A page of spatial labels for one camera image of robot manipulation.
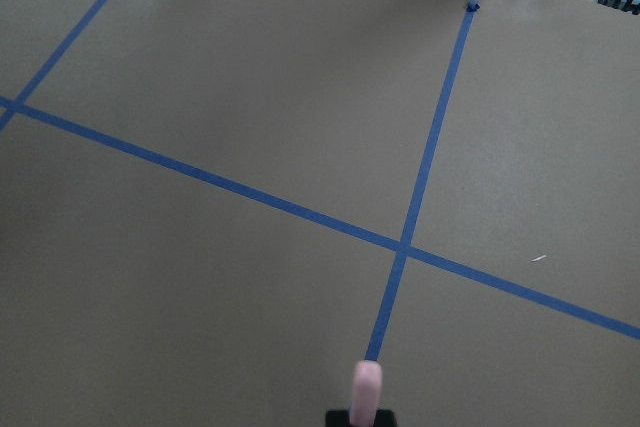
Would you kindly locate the pink chopstick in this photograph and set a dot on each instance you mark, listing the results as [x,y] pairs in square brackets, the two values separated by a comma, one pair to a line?
[366,392]

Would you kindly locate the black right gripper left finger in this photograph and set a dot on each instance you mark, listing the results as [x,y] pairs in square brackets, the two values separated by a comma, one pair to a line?
[337,418]

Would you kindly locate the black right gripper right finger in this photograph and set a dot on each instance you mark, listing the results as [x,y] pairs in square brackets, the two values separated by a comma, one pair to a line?
[385,418]

